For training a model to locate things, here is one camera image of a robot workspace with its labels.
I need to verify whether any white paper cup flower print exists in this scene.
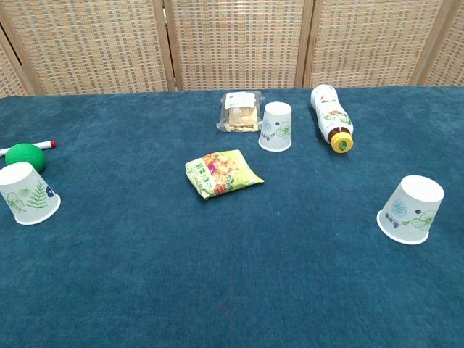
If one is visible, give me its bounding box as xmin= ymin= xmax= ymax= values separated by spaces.
xmin=257 ymin=101 xmax=293 ymax=153
xmin=376 ymin=175 xmax=445 ymax=246

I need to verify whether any white paper cup fern print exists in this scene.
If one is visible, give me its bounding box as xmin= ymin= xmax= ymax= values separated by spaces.
xmin=0 ymin=162 xmax=62 ymax=226

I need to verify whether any yellow-green snack bag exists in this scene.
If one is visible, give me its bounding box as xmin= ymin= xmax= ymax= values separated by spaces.
xmin=184 ymin=149 xmax=265 ymax=201

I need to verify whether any clear cracker package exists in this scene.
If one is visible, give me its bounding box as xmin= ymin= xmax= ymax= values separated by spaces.
xmin=216 ymin=91 xmax=265 ymax=133

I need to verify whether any tea bottle yellow cap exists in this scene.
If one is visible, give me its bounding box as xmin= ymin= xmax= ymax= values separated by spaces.
xmin=310 ymin=84 xmax=355 ymax=154

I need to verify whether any blue table cloth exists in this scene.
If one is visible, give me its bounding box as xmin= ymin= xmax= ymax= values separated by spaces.
xmin=0 ymin=85 xmax=464 ymax=348

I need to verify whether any woven bamboo screen panel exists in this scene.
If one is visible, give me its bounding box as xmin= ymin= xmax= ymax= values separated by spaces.
xmin=162 ymin=0 xmax=315 ymax=91
xmin=0 ymin=0 xmax=178 ymax=96
xmin=303 ymin=0 xmax=455 ymax=89
xmin=409 ymin=0 xmax=464 ymax=88
xmin=0 ymin=27 xmax=30 ymax=98

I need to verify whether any white marker red cap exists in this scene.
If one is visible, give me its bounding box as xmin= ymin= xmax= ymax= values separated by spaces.
xmin=0 ymin=139 xmax=57 ymax=157

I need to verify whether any green foam ball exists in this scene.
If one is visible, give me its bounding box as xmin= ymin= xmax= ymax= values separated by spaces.
xmin=4 ymin=143 xmax=46 ymax=173

